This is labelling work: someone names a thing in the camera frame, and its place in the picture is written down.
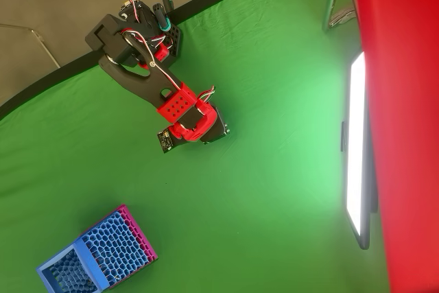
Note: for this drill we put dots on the blue lattice basket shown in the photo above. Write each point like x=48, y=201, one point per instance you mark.
x=113, y=245

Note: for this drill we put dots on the thin bent metal rod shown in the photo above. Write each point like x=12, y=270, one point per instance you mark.
x=44, y=47

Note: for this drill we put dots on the motor controller board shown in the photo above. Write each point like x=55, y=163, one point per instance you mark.
x=127, y=4

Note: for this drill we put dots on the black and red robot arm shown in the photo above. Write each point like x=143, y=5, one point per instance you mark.
x=147, y=83

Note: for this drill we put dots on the green cloth with black edge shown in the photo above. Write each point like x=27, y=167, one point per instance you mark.
x=240, y=186

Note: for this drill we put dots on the large red blurred sheet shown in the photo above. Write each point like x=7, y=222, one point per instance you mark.
x=404, y=128

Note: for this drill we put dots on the magenta lattice base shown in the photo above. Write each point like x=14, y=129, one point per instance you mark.
x=137, y=228

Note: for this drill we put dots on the small green camera board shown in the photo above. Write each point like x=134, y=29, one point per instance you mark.
x=165, y=140

